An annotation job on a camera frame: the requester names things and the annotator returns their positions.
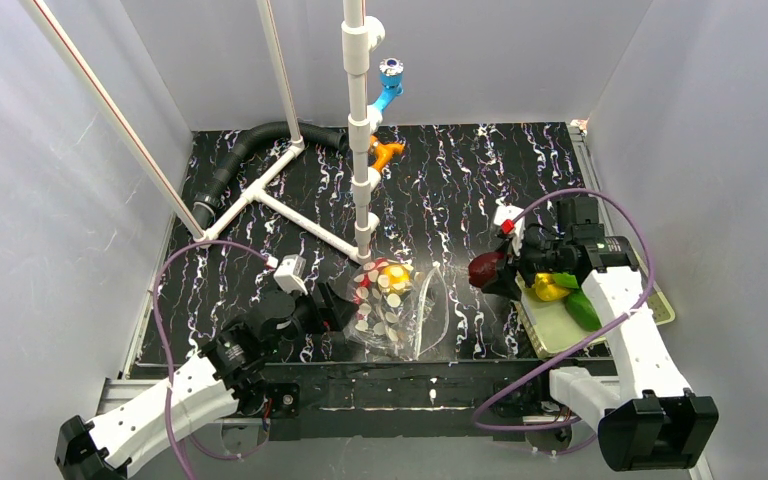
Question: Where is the yellow fake banana bunch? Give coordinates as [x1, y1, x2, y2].
[532, 273, 571, 302]

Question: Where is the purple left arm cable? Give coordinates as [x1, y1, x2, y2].
[152, 239, 279, 480]

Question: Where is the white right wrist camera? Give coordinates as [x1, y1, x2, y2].
[493, 205, 525, 256]

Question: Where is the pale green perforated basket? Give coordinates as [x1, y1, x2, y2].
[509, 237, 677, 362]

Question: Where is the fake dark red apple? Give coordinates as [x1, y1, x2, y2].
[468, 251, 504, 289]

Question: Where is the orange pipe fitting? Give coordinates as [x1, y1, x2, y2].
[369, 135, 405, 173]

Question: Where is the blue faucet fixture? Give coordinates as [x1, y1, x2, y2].
[368, 57, 404, 117]

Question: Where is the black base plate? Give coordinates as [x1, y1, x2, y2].
[251, 360, 597, 442]

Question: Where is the clear polka dot zip bag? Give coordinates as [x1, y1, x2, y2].
[343, 257, 452, 361]

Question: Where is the fake green pepper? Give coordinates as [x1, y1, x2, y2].
[551, 273, 601, 332]

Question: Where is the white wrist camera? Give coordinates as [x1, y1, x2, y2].
[273, 254, 308, 295]
[493, 205, 525, 256]

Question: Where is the black corrugated hose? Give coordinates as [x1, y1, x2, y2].
[191, 121, 349, 230]

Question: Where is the fake yellow lemon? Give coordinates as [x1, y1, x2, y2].
[378, 264, 413, 295]

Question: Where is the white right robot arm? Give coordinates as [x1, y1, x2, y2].
[469, 189, 719, 472]

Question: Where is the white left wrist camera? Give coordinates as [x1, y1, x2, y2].
[273, 254, 308, 295]

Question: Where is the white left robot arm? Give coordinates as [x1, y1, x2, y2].
[54, 282, 368, 479]

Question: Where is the white pvc pipe frame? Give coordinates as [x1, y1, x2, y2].
[23, 1, 385, 264]

